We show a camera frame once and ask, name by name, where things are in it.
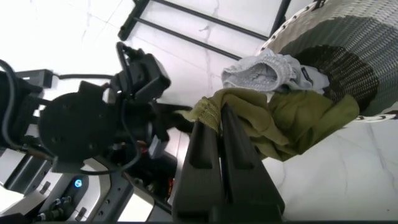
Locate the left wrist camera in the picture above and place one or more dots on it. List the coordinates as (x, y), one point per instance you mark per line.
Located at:
(149, 77)

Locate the white laundry basket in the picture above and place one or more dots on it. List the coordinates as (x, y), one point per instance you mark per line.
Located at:
(357, 37)

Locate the green printed T-shirt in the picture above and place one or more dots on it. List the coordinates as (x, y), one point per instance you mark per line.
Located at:
(295, 124)

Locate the pale grey shorts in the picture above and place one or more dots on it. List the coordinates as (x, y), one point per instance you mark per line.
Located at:
(258, 73)

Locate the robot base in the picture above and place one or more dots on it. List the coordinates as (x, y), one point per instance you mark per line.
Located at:
(93, 193)

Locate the black clothes rack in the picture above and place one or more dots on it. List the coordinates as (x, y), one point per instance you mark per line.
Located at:
(132, 20)

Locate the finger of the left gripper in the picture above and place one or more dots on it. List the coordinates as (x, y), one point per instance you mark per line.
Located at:
(168, 109)
(180, 126)

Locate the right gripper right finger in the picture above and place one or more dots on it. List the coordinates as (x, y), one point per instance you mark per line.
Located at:
(245, 180)

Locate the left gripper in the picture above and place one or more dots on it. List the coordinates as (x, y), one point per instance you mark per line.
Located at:
(77, 124)

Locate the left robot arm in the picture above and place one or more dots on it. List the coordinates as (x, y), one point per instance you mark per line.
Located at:
(18, 109)

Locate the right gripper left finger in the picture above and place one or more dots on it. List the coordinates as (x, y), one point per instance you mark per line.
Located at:
(202, 174)

